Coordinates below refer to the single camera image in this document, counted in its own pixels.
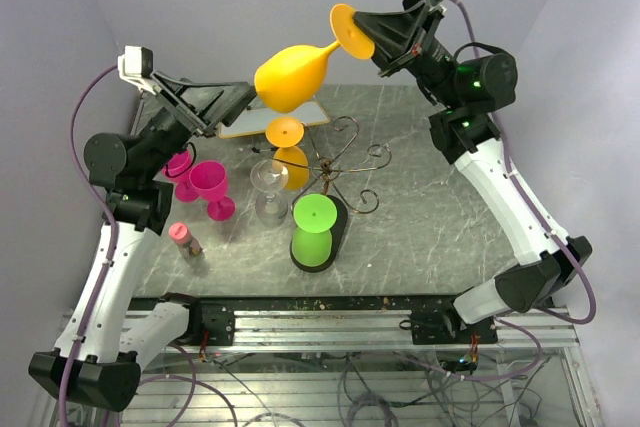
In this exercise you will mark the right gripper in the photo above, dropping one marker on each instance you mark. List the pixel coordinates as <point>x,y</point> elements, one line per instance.
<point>393,35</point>

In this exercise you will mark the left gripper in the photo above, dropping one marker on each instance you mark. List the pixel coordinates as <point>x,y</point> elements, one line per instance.
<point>217,102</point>

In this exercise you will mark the orange wine glass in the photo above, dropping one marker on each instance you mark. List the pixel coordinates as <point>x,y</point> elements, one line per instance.
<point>285,133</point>
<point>292,76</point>

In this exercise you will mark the pink wine glass front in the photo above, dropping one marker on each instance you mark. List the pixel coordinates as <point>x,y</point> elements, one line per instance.
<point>177,171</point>

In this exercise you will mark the pink wine glass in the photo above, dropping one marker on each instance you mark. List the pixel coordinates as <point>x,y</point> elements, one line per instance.
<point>210,181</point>
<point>177,171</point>

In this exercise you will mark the wire wine glass rack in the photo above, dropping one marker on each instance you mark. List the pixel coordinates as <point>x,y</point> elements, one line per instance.
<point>325,170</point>

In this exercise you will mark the green wine glass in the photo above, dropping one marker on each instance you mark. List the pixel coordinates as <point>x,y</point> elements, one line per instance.
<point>314,216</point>

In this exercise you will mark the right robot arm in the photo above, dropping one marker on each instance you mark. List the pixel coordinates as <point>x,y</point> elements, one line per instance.
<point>471,84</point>

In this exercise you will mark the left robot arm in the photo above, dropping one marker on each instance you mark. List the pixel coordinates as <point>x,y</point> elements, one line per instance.
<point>94,362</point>

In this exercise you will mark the clear wine glass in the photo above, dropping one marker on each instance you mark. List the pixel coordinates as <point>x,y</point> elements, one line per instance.
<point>269,177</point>

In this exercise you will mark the pink capped small bottle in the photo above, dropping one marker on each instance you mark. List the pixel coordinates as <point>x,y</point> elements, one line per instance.
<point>188,246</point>

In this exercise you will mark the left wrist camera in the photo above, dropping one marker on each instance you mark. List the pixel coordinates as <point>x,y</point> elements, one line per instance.
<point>135,66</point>

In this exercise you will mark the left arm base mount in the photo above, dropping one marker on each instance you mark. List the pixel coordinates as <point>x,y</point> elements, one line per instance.
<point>216,324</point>

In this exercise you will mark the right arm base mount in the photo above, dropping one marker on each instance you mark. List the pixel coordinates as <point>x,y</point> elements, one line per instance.
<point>439,323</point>

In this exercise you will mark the aluminium rail frame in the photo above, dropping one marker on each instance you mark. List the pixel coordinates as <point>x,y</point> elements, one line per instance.
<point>336,362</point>

